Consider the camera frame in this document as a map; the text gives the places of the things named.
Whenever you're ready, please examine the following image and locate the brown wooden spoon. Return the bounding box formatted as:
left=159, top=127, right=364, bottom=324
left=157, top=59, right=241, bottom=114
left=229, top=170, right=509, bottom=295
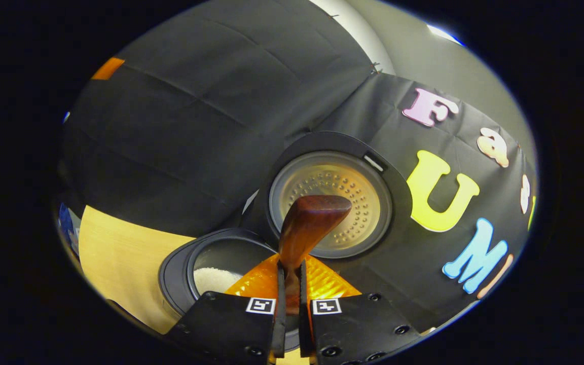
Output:
left=278, top=195, right=352, bottom=315

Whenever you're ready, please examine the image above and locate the black and silver rice cooker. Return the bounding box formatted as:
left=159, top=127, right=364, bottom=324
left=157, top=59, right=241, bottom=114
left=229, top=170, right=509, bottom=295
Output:
left=158, top=131, right=413, bottom=351

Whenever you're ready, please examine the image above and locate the long ceiling light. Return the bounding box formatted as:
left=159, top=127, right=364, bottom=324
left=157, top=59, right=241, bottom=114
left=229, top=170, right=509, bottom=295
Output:
left=426, top=23, right=463, bottom=47

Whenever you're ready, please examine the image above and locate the black backdrop cloth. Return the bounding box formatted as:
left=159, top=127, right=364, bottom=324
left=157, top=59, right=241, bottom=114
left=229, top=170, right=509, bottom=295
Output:
left=59, top=0, right=538, bottom=330

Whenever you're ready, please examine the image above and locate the white rice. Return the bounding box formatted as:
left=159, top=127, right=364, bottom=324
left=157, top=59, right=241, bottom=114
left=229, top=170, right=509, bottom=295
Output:
left=193, top=267, right=243, bottom=296

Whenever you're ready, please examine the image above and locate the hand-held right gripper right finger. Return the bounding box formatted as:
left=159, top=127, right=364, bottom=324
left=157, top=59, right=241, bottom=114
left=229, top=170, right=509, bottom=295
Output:
left=300, top=253, right=421, bottom=365

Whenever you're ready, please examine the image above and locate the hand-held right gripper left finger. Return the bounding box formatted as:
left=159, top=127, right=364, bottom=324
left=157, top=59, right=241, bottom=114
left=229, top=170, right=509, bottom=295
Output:
left=164, top=253, right=286, bottom=365

